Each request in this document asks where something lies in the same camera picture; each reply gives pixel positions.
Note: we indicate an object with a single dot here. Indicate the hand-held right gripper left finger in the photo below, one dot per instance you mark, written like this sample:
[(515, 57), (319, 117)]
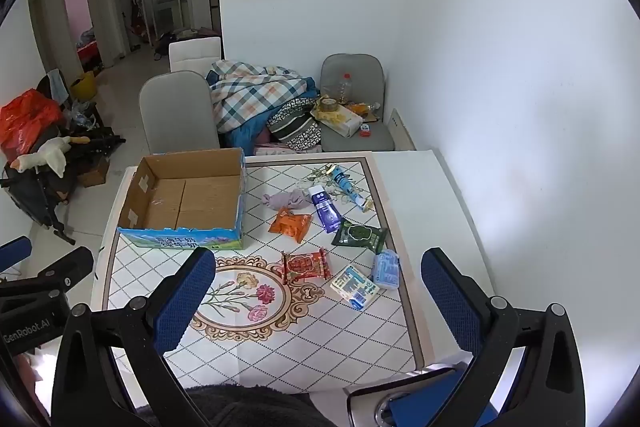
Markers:
[(185, 299)]

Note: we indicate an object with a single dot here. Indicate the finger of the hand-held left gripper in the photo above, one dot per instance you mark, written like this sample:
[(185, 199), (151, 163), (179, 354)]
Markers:
[(70, 264), (15, 253)]

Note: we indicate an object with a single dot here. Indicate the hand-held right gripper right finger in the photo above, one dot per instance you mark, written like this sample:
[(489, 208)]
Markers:
[(450, 302)]

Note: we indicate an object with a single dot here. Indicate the blue tissue pack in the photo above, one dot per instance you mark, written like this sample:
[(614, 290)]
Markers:
[(385, 268)]

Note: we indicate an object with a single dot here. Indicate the yellow milk carton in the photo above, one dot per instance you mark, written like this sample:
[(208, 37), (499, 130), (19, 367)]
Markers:
[(352, 287)]

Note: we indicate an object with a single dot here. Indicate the green snack packet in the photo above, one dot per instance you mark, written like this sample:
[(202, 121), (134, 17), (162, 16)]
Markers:
[(357, 237)]

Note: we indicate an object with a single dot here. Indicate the red snack packet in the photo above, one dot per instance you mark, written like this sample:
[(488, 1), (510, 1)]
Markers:
[(305, 266)]

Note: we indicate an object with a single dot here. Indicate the orange snack packet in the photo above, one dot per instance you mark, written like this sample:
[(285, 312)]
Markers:
[(291, 223)]

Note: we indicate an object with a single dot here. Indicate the purple sock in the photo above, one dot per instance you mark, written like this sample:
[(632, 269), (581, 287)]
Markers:
[(290, 199)]

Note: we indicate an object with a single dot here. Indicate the purple toothpaste tube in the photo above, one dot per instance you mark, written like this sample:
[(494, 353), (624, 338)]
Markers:
[(325, 212)]

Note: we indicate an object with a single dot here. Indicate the light blue tube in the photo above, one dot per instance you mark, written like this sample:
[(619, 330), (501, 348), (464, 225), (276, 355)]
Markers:
[(345, 182)]

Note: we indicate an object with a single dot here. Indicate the black folded stroller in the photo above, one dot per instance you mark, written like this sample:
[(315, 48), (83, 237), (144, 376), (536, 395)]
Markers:
[(35, 197)]

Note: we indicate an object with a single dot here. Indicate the small brown cardboard box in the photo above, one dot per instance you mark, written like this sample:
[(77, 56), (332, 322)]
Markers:
[(95, 174)]

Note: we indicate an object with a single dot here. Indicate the white goose plush toy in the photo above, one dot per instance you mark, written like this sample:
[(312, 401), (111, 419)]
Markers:
[(50, 154)]

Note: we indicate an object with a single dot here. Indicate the blue white plastic object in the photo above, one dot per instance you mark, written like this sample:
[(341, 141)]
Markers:
[(405, 407)]

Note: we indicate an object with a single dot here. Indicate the dark fleece garment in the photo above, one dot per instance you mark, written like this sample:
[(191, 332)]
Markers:
[(240, 407)]

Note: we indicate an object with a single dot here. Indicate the red plastic bag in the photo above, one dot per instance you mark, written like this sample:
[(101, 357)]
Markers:
[(25, 117)]

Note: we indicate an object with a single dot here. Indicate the clear plastic bag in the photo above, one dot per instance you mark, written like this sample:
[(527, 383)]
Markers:
[(84, 113)]

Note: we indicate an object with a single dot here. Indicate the pink cloth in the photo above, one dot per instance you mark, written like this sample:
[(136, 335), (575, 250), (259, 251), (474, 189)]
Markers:
[(272, 150)]

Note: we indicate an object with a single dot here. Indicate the blue grey cloth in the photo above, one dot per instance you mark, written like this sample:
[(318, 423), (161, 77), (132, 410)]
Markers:
[(59, 84)]

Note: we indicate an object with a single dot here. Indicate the blue blanket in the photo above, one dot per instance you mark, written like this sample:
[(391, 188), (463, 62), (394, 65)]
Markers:
[(245, 132)]

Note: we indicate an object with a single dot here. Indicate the yellow bucket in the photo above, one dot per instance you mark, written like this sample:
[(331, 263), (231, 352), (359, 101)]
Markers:
[(82, 87)]

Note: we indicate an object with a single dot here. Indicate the white flat panel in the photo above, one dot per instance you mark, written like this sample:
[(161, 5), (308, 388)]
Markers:
[(400, 129)]

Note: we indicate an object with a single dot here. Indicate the tall grey chair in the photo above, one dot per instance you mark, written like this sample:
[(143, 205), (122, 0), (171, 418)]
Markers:
[(175, 112)]

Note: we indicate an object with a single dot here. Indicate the small red box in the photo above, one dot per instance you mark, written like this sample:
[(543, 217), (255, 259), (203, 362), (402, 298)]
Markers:
[(365, 130)]

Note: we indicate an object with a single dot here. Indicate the yellow white packet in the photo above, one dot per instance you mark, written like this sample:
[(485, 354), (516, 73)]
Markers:
[(342, 122)]

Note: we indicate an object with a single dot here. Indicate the plaid blanket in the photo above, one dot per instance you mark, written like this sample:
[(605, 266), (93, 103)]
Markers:
[(250, 97)]

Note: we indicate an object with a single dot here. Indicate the orange snack bag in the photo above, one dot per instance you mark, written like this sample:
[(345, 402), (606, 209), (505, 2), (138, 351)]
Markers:
[(362, 108)]

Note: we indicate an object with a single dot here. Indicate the red bedding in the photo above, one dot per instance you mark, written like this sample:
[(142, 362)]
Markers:
[(87, 52)]

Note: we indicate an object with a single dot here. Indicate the brown tape roll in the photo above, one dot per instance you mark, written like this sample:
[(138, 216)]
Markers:
[(328, 104)]

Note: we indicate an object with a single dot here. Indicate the clear oil bottle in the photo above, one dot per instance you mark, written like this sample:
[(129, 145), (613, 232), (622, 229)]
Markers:
[(345, 89)]

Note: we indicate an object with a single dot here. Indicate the dark bag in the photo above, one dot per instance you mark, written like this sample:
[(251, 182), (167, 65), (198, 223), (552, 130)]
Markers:
[(162, 44)]

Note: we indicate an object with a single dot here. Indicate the low grey chair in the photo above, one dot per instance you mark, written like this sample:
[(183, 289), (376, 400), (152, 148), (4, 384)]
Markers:
[(352, 69)]

